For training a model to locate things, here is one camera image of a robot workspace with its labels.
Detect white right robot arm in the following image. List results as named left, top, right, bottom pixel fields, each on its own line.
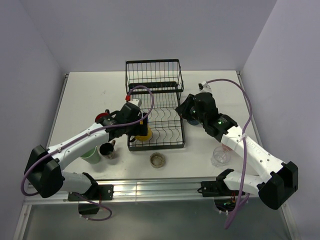
left=175, top=92, right=298, bottom=210

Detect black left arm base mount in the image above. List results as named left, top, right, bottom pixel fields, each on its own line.
left=67, top=184, right=114, bottom=222

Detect black metal mug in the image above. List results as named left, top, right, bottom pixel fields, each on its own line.
left=99, top=140, right=116, bottom=159

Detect small brown glass jar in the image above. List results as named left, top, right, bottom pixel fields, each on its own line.
left=149, top=152, right=166, bottom=169

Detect clear glass front right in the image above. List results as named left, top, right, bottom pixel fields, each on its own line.
left=210, top=146, right=231, bottom=167

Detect red mug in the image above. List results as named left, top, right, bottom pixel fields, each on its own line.
left=94, top=109, right=110, bottom=122

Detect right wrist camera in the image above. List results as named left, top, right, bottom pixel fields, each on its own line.
left=198, top=81, right=213, bottom=94

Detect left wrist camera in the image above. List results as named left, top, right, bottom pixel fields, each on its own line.
left=120, top=95, right=142, bottom=119

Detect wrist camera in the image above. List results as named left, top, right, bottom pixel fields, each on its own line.
left=120, top=95, right=142, bottom=119
left=198, top=81, right=213, bottom=94

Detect black wire dish rack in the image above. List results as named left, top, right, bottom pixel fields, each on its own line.
left=125, top=59, right=186, bottom=151

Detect green plastic cup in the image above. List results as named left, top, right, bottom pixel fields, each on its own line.
left=80, top=147, right=101, bottom=165

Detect dark blue mug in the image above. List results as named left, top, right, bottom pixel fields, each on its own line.
left=187, top=119, right=200, bottom=126

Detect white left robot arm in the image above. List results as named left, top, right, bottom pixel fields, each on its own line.
left=20, top=105, right=149, bottom=200

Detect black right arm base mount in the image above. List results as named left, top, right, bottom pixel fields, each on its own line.
left=197, top=180, right=239, bottom=212

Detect yellow ceramic mug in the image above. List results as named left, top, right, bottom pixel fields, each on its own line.
left=134, top=124, right=153, bottom=142

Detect aluminium frame rail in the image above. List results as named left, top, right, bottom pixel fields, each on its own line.
left=23, top=174, right=287, bottom=206

